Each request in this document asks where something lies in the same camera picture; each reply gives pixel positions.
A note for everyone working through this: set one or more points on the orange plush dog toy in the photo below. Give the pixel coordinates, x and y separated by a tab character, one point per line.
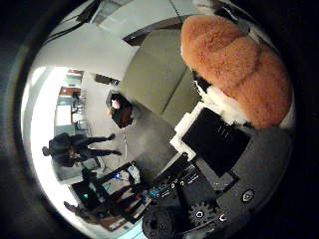
239	66

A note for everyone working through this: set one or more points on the olive green table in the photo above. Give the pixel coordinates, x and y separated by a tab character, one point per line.
156	73

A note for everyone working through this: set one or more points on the dark bin with pink item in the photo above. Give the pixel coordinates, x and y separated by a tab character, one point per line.
121	111

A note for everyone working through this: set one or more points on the person in dark clothes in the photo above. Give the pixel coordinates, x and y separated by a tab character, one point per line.
69	149

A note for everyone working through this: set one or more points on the black frame cart with teal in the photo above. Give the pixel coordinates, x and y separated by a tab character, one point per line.
113	192

